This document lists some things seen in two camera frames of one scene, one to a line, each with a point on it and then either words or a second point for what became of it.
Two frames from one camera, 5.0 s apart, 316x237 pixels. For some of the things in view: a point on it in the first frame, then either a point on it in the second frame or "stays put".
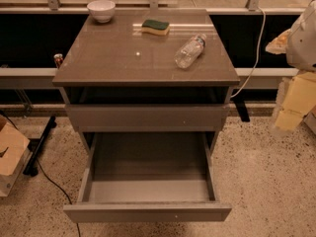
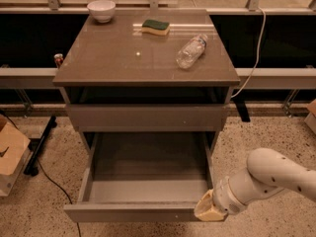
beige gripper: (302, 46) -> (226, 197)
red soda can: (58, 59) stays put
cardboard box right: (310, 120) stays put
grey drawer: (145, 177) stays put
